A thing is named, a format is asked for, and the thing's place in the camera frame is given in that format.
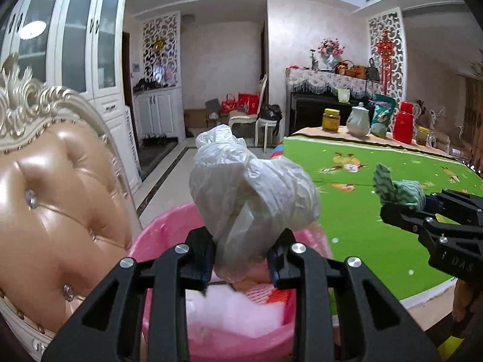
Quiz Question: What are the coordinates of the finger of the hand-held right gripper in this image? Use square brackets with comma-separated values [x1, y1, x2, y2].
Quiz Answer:
[380, 201, 446, 235]
[424, 188, 483, 231]

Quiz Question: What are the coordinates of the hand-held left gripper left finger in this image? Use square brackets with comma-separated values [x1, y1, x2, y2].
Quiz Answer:
[41, 228, 218, 362]

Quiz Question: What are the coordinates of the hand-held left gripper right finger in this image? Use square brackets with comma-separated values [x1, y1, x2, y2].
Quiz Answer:
[266, 228, 443, 362]

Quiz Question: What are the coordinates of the green striped cloth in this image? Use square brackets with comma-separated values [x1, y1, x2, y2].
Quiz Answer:
[372, 164, 428, 211]

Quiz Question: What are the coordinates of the pink plastic waste bin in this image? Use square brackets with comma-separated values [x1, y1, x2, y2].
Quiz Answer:
[127, 201, 335, 362]

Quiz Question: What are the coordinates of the white plastic bag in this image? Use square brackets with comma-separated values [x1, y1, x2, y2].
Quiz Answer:
[189, 124, 322, 284]

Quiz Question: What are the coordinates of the person's right hand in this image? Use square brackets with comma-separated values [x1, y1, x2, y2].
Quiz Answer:
[454, 282, 477, 334]

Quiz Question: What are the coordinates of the green cartoon printed tablecloth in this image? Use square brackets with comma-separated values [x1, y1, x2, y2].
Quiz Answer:
[281, 135, 483, 304]

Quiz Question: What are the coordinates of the cream carved sofa set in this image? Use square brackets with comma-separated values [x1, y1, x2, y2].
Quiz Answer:
[414, 99, 469, 156]

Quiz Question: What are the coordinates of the brown patterned curtain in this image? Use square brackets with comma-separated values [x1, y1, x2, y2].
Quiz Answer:
[462, 75, 483, 167]

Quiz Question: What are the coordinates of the pink striped tablecloth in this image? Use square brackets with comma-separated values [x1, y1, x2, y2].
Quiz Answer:
[290, 124, 458, 160]

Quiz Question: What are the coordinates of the red thermos flask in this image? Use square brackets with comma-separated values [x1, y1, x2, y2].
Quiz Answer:
[392, 101, 415, 144]

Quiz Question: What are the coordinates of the green snack bag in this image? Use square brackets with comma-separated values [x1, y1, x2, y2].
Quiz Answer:
[371, 96, 397, 138]

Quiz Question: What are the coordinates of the white ceramic teapot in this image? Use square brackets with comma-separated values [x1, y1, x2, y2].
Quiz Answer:
[346, 102, 371, 138]

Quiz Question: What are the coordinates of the dark door mat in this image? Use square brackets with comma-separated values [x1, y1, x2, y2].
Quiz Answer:
[137, 139, 179, 175]

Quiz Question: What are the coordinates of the cardboard box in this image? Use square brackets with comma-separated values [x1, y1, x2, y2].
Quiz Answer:
[184, 108, 206, 128]

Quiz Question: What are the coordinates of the white dining chair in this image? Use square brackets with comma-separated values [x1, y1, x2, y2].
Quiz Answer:
[228, 74, 284, 148]

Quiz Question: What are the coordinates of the black bag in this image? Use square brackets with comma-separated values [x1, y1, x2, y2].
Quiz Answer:
[260, 104, 283, 122]

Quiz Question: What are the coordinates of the low white shoe cabinet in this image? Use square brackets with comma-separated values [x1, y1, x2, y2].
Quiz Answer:
[132, 85, 186, 144]

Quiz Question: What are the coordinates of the black piano with lace cover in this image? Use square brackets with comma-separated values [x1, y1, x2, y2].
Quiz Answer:
[285, 65, 386, 137]

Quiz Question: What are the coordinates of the black handbag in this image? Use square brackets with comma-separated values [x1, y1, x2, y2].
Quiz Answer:
[366, 57, 382, 81]

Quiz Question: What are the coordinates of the brown handbag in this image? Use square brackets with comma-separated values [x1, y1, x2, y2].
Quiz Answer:
[347, 60, 368, 80]

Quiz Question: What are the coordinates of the tan leather carved chair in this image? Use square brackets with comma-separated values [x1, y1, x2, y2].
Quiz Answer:
[0, 52, 145, 352]

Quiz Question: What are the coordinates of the vase of pink flowers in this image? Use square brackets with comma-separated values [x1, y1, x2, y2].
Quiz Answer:
[318, 37, 345, 71]

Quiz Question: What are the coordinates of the white lattice screen panel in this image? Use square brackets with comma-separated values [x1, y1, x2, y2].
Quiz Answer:
[142, 12, 182, 88]
[367, 8, 405, 103]

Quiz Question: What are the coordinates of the tall white glass-door cabinet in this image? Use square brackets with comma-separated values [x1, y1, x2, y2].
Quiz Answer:
[0, 0, 143, 194]

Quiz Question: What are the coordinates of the red knot wall ornament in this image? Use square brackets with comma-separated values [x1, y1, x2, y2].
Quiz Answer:
[375, 29, 397, 84]

